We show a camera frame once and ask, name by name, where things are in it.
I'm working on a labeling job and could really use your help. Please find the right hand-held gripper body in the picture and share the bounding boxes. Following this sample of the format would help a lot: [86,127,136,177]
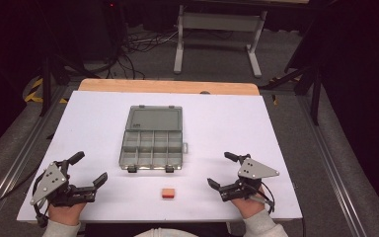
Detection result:
[220,153,280,202]

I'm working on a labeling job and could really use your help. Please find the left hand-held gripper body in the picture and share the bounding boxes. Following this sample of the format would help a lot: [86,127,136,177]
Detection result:
[30,160,97,207]

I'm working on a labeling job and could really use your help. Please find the grey plastic organizer box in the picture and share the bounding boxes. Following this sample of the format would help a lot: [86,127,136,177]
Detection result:
[117,104,190,174]

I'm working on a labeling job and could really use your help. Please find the person's left hand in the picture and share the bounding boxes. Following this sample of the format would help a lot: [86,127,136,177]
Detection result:
[47,202,87,226]

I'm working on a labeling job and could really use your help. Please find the person's right hand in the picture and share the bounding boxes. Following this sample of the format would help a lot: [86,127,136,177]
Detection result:
[230,188,266,220]

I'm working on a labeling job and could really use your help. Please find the white board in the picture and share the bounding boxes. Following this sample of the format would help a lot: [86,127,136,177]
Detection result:
[16,90,304,222]

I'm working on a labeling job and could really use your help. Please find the person's torso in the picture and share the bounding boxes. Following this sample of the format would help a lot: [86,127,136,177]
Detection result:
[133,227,212,237]

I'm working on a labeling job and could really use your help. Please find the black tripod stand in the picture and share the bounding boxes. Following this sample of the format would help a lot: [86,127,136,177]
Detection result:
[38,53,102,118]
[262,63,324,126]

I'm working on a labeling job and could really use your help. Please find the yellow black floor tape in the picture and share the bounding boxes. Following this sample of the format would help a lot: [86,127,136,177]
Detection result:
[24,77,69,105]

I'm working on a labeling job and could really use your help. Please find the wooden table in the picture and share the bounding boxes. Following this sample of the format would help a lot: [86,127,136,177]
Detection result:
[77,78,261,97]

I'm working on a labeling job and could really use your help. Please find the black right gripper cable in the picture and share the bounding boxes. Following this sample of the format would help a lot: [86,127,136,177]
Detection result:
[247,180,276,215]

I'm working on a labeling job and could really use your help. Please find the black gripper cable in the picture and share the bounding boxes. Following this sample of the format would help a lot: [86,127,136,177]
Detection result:
[0,166,48,229]
[247,180,276,215]

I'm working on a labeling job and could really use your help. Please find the aluminium rail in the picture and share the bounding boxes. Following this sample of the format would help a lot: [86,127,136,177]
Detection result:
[296,96,368,237]
[0,86,69,235]

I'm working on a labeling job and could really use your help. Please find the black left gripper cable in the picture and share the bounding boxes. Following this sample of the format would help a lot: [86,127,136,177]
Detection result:
[0,166,48,229]

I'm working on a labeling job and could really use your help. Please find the bundle of black floor cables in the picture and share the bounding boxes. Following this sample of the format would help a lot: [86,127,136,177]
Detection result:
[107,28,181,80]

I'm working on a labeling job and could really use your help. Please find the white metal table frame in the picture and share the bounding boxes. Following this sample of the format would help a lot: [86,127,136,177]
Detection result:
[173,4,268,79]

